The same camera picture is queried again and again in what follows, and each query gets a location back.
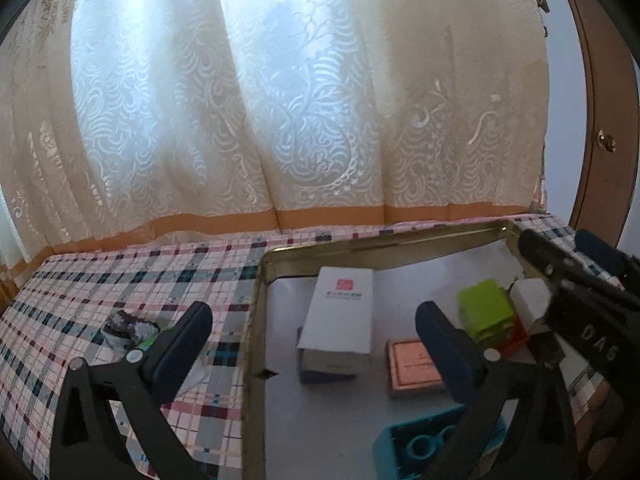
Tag cream patterned curtain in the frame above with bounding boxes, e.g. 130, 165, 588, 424
0, 0, 551, 281

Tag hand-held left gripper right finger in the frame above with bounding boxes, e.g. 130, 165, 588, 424
415, 301, 578, 480

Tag teal toy block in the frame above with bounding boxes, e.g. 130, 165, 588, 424
372, 404, 508, 480

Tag white cardboard box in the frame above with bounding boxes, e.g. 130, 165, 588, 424
296, 266, 376, 376

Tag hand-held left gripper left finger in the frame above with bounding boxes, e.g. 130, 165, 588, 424
50, 301, 213, 480

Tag wooden door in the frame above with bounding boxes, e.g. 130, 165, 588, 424
552, 0, 640, 251

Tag green toy block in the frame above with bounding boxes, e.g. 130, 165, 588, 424
459, 280, 518, 346

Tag white wall charger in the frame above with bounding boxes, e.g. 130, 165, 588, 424
510, 279, 556, 336

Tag white paper liner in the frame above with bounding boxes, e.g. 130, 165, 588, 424
250, 240, 601, 480

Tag pink flat box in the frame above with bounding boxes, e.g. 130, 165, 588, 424
385, 338, 448, 400

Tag crumpled dark wrapper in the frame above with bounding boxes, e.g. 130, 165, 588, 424
102, 310, 161, 348

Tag red toy block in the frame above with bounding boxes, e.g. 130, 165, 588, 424
495, 285, 531, 358

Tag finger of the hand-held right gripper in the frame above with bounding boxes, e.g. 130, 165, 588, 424
574, 229, 640, 291
517, 229, 640, 386

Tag gold metal tray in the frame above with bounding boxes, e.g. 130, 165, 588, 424
240, 219, 621, 480

